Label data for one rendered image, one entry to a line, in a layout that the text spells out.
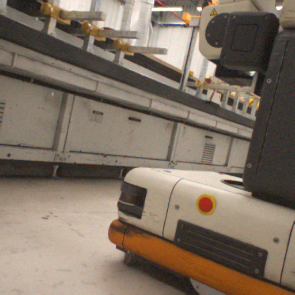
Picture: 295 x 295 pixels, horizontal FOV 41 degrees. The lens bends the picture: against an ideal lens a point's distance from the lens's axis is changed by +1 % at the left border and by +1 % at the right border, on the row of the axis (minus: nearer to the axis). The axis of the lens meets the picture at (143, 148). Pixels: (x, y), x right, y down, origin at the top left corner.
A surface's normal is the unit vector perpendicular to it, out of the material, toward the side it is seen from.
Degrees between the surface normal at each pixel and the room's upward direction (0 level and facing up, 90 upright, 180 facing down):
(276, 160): 90
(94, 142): 91
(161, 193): 84
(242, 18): 90
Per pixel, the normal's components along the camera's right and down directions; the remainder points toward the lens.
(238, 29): -0.55, -0.07
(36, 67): 0.80, 0.20
